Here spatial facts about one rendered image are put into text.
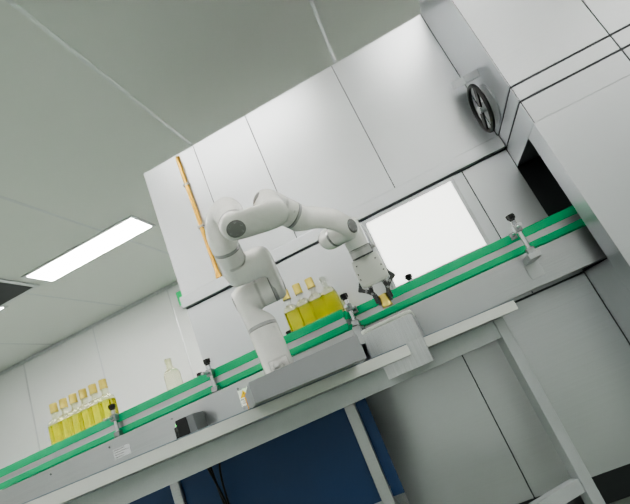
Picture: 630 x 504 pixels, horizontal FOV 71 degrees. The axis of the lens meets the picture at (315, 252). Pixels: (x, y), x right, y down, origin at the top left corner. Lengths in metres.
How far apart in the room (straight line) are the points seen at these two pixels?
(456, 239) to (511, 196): 0.29
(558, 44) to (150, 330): 5.26
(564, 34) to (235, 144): 1.47
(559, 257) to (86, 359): 5.84
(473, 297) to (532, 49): 0.89
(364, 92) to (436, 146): 0.45
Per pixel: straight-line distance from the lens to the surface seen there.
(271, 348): 1.37
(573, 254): 1.76
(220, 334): 2.14
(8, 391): 7.53
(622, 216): 1.66
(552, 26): 1.91
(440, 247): 1.91
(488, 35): 1.88
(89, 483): 1.33
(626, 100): 1.80
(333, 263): 1.95
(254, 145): 2.30
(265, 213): 1.21
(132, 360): 6.15
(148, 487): 1.35
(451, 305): 1.69
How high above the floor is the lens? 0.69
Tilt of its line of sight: 18 degrees up
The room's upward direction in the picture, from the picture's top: 23 degrees counter-clockwise
